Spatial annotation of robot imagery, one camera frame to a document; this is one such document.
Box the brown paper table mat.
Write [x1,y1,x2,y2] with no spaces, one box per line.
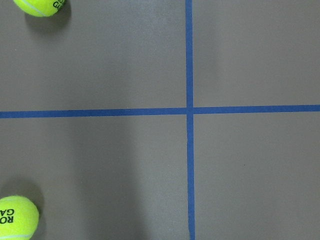
[0,0,320,240]

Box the Roland Garros tennis ball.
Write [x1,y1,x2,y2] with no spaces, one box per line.
[0,195,40,240]

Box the Wilson tennis ball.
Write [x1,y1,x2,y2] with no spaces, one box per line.
[13,0,66,17]

